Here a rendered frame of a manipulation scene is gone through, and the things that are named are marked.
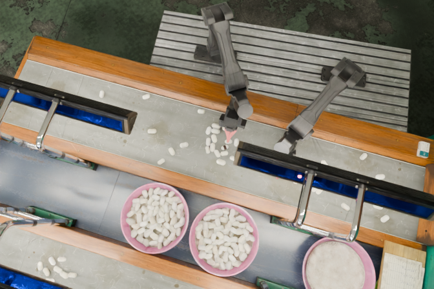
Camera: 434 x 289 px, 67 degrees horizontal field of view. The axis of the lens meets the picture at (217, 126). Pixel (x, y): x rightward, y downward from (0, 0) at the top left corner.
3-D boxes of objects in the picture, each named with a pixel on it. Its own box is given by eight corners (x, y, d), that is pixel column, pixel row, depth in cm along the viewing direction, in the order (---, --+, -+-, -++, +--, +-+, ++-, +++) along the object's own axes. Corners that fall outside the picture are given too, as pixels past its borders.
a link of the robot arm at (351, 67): (351, 79, 144) (350, 84, 114) (339, 70, 145) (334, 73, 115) (361, 68, 141) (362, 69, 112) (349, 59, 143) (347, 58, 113)
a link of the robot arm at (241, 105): (259, 114, 116) (254, 83, 110) (236, 120, 116) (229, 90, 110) (250, 100, 126) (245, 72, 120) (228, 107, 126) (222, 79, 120)
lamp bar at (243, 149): (238, 141, 108) (239, 136, 101) (433, 195, 102) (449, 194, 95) (232, 164, 106) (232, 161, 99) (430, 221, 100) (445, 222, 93)
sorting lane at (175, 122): (29, 61, 152) (26, 59, 150) (430, 170, 136) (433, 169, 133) (0, 121, 145) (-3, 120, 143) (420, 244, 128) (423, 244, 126)
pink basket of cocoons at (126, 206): (139, 177, 142) (134, 174, 132) (199, 195, 139) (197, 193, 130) (117, 240, 135) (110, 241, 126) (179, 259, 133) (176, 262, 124)
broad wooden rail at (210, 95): (54, 53, 168) (34, 33, 150) (414, 149, 152) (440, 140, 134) (45, 73, 165) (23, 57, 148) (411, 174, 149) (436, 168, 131)
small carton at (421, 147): (418, 142, 134) (421, 140, 132) (427, 144, 134) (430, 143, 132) (416, 155, 133) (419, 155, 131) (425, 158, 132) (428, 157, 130)
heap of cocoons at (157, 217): (141, 181, 140) (137, 179, 134) (194, 197, 138) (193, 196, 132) (122, 237, 135) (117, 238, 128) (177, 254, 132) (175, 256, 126)
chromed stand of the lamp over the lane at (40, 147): (70, 118, 149) (8, 79, 106) (111, 129, 147) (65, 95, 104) (53, 158, 144) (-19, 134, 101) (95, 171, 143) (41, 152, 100)
